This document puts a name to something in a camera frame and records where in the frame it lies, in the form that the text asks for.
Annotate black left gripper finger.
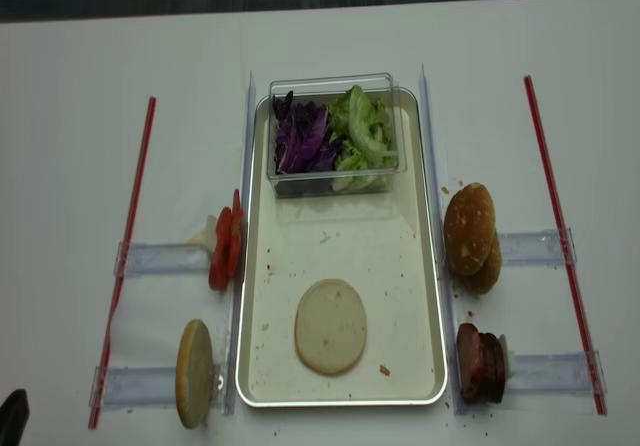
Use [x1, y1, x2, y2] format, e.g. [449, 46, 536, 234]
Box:
[0, 389, 30, 446]

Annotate pale bottom bun slice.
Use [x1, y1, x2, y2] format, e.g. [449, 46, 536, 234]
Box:
[294, 278, 368, 376]

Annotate pale bun slice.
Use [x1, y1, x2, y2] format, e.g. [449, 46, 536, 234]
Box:
[294, 278, 368, 376]
[175, 319, 214, 429]

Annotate front red tomato slice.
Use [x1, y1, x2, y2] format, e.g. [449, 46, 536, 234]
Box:
[209, 206, 232, 291]

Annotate red tomato slice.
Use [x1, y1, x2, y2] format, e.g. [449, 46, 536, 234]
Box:
[226, 209, 243, 279]
[231, 189, 244, 231]
[209, 206, 232, 291]

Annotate white tomato pusher block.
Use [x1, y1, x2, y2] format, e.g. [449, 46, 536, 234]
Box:
[186, 215, 217, 255]

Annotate middle red tomato slice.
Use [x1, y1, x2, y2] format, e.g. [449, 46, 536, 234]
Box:
[226, 209, 243, 279]

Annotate rear red tomato slice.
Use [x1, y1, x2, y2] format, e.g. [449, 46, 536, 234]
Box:
[231, 189, 244, 231]

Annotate green lettuce leaves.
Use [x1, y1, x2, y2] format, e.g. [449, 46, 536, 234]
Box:
[328, 85, 398, 193]

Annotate front brown meat patty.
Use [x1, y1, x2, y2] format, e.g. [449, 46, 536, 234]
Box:
[456, 323, 487, 403]

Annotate rear dark meat patty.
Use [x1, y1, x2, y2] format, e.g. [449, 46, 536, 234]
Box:
[479, 333, 506, 403]

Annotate left lower clear crossbar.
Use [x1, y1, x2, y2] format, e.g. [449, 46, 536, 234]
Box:
[89, 366, 176, 410]

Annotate clear crossbar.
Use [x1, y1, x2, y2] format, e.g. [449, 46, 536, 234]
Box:
[498, 228, 576, 267]
[505, 352, 607, 396]
[89, 366, 176, 410]
[114, 242, 210, 277]

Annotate left upper clear crossbar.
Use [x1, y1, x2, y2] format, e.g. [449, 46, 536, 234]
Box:
[114, 242, 210, 277]

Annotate purple cabbage leaves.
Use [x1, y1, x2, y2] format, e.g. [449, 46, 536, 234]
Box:
[271, 91, 346, 175]

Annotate white rectangular metal tray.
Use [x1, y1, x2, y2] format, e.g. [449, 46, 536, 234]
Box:
[235, 88, 448, 408]

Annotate clear plastic salad container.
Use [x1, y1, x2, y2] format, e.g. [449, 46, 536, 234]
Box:
[266, 73, 406, 198]

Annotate right clear long divider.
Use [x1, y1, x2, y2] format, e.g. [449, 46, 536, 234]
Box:
[419, 65, 466, 417]

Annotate rear browned top bun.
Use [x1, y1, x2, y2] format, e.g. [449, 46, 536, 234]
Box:
[462, 231, 502, 295]

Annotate browned bun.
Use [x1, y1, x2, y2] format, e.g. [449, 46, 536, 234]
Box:
[462, 231, 502, 295]
[443, 182, 496, 276]

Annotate front browned top bun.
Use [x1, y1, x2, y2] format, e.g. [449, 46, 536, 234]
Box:
[443, 182, 496, 276]

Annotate white patty pusher block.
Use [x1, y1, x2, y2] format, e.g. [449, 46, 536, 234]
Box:
[498, 334, 516, 382]

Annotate right lower clear crossbar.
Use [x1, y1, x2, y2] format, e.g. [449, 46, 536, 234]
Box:
[505, 352, 607, 396]

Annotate right upper clear crossbar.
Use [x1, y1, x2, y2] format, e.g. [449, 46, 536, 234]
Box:
[498, 228, 576, 267]

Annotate left red strip rail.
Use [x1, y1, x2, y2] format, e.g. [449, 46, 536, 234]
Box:
[88, 96, 157, 431]

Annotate red strip rail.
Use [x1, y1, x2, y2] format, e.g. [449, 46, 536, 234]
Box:
[523, 75, 608, 416]
[88, 96, 157, 431]

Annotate right red strip rail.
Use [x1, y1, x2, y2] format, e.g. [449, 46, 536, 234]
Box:
[523, 75, 608, 416]

